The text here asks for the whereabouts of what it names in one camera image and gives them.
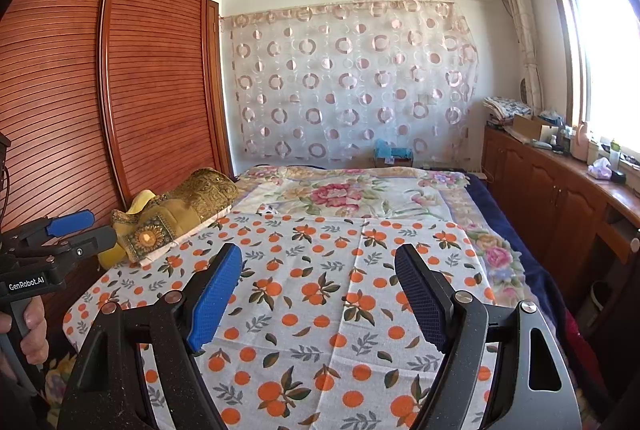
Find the golden patterned shirt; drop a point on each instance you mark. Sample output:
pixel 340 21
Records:
pixel 195 200

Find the wooden slatted wardrobe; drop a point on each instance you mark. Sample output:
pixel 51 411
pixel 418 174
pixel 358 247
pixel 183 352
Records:
pixel 150 85

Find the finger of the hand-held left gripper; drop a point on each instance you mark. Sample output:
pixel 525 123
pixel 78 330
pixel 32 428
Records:
pixel 95 237
pixel 70 222

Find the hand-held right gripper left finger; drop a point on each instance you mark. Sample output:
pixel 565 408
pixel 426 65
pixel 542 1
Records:
pixel 215 295

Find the cardboard box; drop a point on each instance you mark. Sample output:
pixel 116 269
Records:
pixel 530 128

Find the red cloth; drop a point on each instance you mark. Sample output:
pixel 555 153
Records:
pixel 582 350

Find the wooden sideboard cabinet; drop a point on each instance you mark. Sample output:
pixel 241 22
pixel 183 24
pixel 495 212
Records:
pixel 540 190

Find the orange fruit print sheet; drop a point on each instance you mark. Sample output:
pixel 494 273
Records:
pixel 325 300

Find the floral blanket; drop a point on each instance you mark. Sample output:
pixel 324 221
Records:
pixel 340 195
pixel 515 230

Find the blue toy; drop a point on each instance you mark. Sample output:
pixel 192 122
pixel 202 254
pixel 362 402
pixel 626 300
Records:
pixel 392 153

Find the white bin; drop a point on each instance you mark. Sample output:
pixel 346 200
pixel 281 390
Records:
pixel 598 297

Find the pink bottle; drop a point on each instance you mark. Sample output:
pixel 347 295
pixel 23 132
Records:
pixel 581 145

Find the person's left hand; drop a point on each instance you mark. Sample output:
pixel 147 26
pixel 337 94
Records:
pixel 37 335

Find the lavender tissue pack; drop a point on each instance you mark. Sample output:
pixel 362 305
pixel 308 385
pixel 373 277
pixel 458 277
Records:
pixel 600 169

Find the sheer circle pattern curtain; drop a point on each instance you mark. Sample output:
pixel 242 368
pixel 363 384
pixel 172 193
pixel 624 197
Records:
pixel 350 85

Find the small black box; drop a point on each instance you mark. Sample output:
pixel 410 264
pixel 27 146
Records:
pixel 619 176

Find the folded patterned cloth stack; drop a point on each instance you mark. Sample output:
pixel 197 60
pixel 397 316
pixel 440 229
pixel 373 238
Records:
pixel 505 109

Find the beige window curtain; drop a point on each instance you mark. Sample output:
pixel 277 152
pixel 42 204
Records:
pixel 520 20

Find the window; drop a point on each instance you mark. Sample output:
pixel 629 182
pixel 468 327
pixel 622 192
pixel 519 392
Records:
pixel 605 60

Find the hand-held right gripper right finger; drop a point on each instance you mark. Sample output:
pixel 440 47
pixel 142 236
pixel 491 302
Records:
pixel 425 300

